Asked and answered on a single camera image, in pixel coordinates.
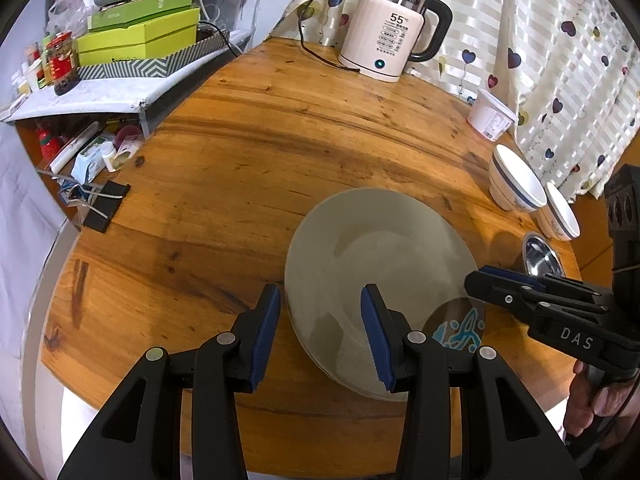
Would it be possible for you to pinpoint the black kettle cable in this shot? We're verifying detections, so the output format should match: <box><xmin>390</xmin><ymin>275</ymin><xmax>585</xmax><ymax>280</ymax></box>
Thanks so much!
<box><xmin>296</xmin><ymin>0</ymin><xmax>362</xmax><ymax>73</ymax></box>

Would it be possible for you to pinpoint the large white blue-banded bowl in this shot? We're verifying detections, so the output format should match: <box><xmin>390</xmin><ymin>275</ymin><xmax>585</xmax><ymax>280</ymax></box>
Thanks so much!
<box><xmin>488</xmin><ymin>144</ymin><xmax>548</xmax><ymax>213</ymax></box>

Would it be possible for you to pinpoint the red bottle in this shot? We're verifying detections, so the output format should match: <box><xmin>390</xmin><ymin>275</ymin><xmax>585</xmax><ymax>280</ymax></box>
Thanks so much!
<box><xmin>35</xmin><ymin>127</ymin><xmax>63</xmax><ymax>161</ymax></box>

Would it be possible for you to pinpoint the small white blue-banded bowl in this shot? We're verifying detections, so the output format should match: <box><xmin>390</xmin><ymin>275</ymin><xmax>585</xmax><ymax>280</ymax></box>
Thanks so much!
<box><xmin>536</xmin><ymin>181</ymin><xmax>582</xmax><ymax>241</ymax></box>

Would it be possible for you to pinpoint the white plastic tub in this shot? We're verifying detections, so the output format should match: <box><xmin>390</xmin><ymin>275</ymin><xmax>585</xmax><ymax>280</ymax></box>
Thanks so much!
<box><xmin>467</xmin><ymin>87</ymin><xmax>518</xmax><ymax>140</ymax></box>

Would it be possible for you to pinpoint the white paper roll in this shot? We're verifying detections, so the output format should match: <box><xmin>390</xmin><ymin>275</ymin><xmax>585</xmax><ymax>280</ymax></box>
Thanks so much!
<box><xmin>47</xmin><ymin>121</ymin><xmax>101</xmax><ymax>171</ymax></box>

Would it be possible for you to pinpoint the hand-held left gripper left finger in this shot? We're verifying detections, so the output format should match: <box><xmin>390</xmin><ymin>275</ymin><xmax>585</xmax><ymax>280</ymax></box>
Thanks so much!
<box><xmin>57</xmin><ymin>283</ymin><xmax>282</xmax><ymax>480</ymax></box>

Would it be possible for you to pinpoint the tissue pack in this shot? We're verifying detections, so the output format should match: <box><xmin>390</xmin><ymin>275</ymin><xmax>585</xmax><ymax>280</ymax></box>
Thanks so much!
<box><xmin>70</xmin><ymin>132</ymin><xmax>121</xmax><ymax>186</ymax></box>

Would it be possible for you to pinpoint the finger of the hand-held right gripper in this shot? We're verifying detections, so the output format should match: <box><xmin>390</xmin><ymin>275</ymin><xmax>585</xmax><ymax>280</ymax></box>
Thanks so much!
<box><xmin>464</xmin><ymin>271</ymin><xmax>608</xmax><ymax>328</ymax></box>
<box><xmin>480</xmin><ymin>266</ymin><xmax>601</xmax><ymax>301</ymax></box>

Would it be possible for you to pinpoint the heart-print striped curtain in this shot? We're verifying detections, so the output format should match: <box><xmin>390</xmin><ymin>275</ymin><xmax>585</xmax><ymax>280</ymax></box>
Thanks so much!
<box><xmin>270</xmin><ymin>0</ymin><xmax>640</xmax><ymax>201</ymax></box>

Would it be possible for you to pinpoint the red-labelled jar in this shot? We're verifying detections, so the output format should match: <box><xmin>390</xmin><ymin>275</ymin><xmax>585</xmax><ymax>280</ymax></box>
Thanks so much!
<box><xmin>44</xmin><ymin>31</ymin><xmax>81</xmax><ymax>92</ymax></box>

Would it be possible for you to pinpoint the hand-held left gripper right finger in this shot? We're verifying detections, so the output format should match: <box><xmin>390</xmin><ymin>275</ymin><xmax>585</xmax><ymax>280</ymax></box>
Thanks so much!
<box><xmin>361</xmin><ymin>283</ymin><xmax>583</xmax><ymax>480</ymax></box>

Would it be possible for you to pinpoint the dark green flat box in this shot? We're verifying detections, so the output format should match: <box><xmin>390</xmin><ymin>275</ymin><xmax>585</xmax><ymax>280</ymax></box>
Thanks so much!
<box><xmin>87</xmin><ymin>0</ymin><xmax>195</xmax><ymax>32</ymax></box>

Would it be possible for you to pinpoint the person's right hand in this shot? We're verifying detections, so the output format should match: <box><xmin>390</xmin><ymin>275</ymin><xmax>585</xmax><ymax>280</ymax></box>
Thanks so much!
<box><xmin>565</xmin><ymin>360</ymin><xmax>636</xmax><ymax>436</ymax></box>

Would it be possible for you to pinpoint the chevron-patterned box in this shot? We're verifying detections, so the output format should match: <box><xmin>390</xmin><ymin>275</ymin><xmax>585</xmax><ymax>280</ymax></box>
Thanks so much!
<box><xmin>75</xmin><ymin>29</ymin><xmax>232</xmax><ymax>81</ymax></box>

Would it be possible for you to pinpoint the clear plastic bag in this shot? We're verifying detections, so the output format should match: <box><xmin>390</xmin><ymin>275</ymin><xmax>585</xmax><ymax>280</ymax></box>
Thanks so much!
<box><xmin>45</xmin><ymin>0</ymin><xmax>91</xmax><ymax>36</ymax></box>

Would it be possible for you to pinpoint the white electric kettle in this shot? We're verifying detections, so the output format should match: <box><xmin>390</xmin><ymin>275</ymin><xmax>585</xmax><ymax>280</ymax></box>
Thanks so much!
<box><xmin>337</xmin><ymin>0</ymin><xmax>453</xmax><ymax>83</ymax></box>

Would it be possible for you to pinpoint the lime green box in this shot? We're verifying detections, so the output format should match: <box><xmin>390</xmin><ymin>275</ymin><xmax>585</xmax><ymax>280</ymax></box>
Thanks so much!
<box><xmin>75</xmin><ymin>7</ymin><xmax>201</xmax><ymax>67</ymax></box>

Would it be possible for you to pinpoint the black binder clip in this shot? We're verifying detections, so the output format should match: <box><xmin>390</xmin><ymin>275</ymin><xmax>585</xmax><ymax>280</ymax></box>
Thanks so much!
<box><xmin>60</xmin><ymin>180</ymin><xmax>132</xmax><ymax>233</ymax></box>

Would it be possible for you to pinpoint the stainless steel bowl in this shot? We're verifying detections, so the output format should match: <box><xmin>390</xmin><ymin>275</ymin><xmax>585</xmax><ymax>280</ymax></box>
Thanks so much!
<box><xmin>521</xmin><ymin>232</ymin><xmax>568</xmax><ymax>281</ymax></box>

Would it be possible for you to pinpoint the white shelf board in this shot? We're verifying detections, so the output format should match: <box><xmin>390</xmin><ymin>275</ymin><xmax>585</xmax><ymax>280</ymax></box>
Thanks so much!
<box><xmin>0</xmin><ymin>27</ymin><xmax>253</xmax><ymax>123</ymax></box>

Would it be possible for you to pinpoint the pink cup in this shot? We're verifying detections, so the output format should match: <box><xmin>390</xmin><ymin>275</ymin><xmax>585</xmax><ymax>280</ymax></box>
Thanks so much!
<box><xmin>114</xmin><ymin>126</ymin><xmax>143</xmax><ymax>153</ymax></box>

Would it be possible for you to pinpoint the small white bottle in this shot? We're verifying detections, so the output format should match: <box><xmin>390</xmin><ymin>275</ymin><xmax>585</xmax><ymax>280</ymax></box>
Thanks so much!
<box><xmin>12</xmin><ymin>57</ymin><xmax>46</xmax><ymax>96</ymax></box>

